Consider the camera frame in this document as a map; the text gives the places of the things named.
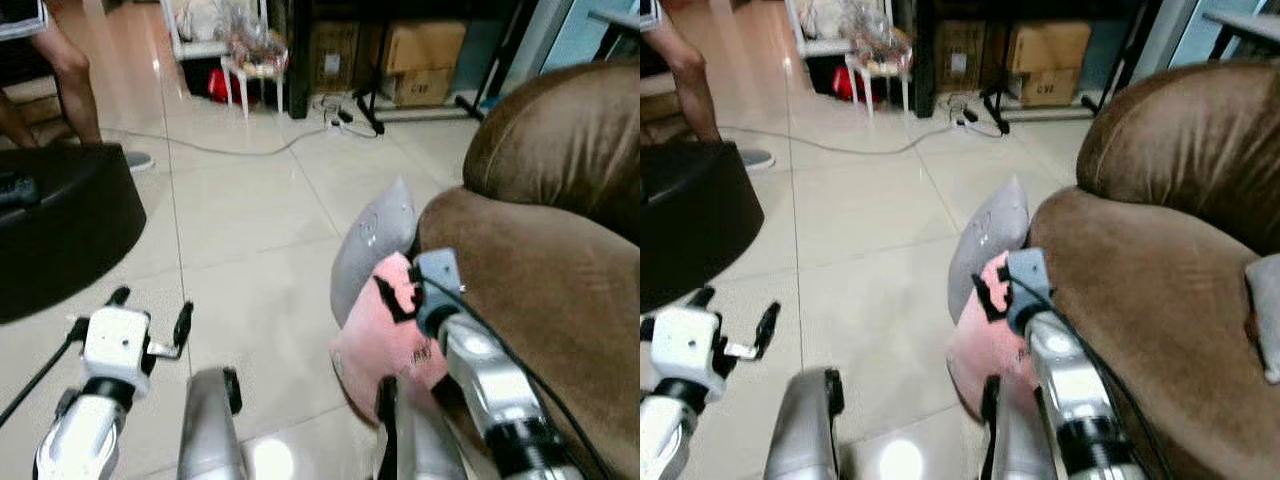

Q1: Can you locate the pink pillow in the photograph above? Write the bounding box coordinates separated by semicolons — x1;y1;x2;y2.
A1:
330;250;453;427
945;250;1043;421

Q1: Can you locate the grey pillow with print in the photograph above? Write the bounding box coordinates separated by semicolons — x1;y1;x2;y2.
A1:
947;177;1031;323
330;177;419;327

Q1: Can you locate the brown suede sofa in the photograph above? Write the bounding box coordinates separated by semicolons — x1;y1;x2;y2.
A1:
415;60;641;480
1028;58;1280;480

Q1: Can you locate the black leather ottoman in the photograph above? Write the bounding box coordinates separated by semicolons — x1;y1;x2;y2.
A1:
0;143;148;324
640;140;766;314

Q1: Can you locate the silver left robot leg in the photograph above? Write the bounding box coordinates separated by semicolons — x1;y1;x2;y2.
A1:
764;366;847;480
177;366;246;480

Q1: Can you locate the silver robot leg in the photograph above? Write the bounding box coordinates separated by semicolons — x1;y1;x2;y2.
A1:
177;366;246;480
980;374;1061;480
764;366;847;480
374;375;471;480

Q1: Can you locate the silver right robot leg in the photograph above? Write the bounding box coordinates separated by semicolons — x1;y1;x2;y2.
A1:
980;374;1061;480
374;375;471;480

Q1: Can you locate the black stand with foot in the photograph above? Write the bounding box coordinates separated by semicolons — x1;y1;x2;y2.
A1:
353;24;387;137
979;24;1013;137

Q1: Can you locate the small printed cardboard box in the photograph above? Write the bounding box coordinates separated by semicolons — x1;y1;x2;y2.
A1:
1019;67;1082;109
394;68;454;109

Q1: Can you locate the person with bare legs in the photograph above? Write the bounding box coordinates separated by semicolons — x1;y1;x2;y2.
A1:
0;0;107;149
640;0;724;144

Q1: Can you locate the dark cardboard box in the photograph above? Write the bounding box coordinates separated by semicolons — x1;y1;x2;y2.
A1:
934;19;987;92
309;21;362;94

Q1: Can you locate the slanted black stand leg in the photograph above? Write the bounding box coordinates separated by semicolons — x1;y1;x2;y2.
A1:
454;0;533;122
1084;0;1153;114

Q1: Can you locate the white plastic stool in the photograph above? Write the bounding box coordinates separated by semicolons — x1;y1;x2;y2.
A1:
219;50;290;122
845;48;914;120

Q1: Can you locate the large light cardboard box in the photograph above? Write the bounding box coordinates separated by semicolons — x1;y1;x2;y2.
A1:
384;19;469;75
1007;19;1093;75

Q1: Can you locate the plain grey cushion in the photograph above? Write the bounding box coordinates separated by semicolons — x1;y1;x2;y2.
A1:
1244;254;1280;387

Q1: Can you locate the white rack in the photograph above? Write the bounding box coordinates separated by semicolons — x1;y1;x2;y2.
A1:
785;0;871;58
160;0;271;63

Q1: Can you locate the clear plastic bag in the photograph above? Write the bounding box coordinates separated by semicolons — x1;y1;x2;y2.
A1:
227;3;288;67
850;3;913;63

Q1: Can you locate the grey table with black legs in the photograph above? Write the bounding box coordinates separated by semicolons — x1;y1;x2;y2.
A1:
587;9;641;64
1202;8;1280;62

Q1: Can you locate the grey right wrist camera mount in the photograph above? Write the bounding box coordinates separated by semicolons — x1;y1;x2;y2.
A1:
1004;248;1052;335
412;248;464;337

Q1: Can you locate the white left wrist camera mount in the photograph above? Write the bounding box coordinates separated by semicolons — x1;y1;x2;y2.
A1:
650;306;725;393
80;307;152;379

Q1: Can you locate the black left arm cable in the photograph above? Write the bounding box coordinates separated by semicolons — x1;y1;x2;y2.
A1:
0;318;89;429

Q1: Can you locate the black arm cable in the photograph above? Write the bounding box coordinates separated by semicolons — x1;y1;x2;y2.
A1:
0;318;89;429
420;272;614;480
1008;268;1177;480

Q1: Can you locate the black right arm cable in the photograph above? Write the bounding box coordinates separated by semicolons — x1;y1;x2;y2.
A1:
1008;268;1177;480
420;272;614;480

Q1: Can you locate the white floor cable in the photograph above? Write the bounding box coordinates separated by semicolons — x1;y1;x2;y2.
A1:
100;124;333;159
720;124;957;157

